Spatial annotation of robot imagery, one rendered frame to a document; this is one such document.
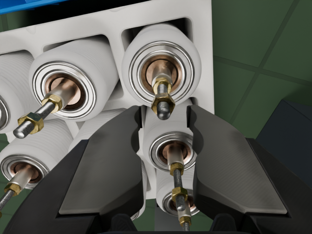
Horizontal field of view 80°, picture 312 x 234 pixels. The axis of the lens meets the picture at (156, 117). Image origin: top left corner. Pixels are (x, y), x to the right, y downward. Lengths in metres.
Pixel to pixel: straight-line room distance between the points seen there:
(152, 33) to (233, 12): 0.30
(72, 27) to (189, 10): 0.16
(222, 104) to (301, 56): 0.21
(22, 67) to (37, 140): 0.11
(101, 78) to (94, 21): 0.09
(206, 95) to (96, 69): 0.18
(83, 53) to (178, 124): 0.15
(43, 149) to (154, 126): 0.18
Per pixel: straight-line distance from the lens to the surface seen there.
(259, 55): 0.53
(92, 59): 0.25
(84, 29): 0.30
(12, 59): 0.35
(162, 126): 0.26
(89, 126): 0.31
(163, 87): 0.17
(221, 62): 0.50
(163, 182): 0.35
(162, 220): 0.52
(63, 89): 0.24
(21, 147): 0.35
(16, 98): 0.30
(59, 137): 0.37
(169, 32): 0.22
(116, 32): 0.29
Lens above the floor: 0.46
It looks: 60 degrees down
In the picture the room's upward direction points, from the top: 179 degrees counter-clockwise
